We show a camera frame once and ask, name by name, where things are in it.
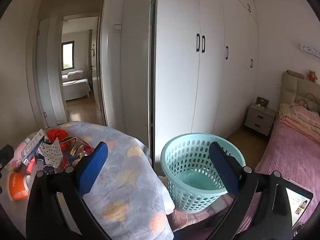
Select grey nightstand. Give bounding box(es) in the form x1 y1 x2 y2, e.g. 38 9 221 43
244 103 277 137

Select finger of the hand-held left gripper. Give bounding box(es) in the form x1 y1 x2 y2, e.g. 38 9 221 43
0 144 15 168

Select beige padded headboard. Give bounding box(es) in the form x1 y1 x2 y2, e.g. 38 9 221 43
279 71 320 110

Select red pouch with gold handles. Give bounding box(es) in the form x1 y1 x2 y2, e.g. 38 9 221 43
61 136 95 161

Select pink bottle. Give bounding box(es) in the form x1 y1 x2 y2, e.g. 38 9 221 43
26 156 38 175

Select colourful snack packet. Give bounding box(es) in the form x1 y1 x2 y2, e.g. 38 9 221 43
67 152 86 167

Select white sliding door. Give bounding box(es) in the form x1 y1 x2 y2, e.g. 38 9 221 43
100 0 157 155

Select folded pink blankets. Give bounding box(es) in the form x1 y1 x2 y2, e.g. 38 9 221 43
279 102 320 140

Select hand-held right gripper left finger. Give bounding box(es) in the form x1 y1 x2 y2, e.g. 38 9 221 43
26 141 113 240

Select white sofa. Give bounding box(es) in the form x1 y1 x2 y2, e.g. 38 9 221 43
62 70 91 101

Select dark photo frame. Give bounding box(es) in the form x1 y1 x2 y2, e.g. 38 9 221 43
255 96 269 108

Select white wardrobe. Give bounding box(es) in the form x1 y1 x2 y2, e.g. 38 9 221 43
154 0 259 153

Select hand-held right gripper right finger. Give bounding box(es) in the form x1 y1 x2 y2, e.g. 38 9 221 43
199 141 293 240

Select white power strip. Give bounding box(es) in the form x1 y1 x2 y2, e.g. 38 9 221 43
37 140 63 168

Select dark framed window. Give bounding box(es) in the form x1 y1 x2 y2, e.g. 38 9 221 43
62 42 75 70

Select dark snack packet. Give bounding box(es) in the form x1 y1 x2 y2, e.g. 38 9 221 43
42 164 62 175

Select tablet with lit screen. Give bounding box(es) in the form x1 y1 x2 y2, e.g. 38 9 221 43
285 179 314 230

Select black cable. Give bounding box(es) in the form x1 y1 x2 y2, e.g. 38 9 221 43
295 93 320 111

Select white and blue carton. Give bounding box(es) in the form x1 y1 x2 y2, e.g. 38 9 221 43
21 129 50 165

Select teal plastic laundry basket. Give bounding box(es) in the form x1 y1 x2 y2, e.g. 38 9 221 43
160 133 247 214

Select white hallway door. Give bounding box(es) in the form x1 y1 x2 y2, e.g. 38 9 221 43
88 29 102 112

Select orange-red cloth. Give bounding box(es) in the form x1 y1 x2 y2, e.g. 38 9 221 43
45 129 68 151

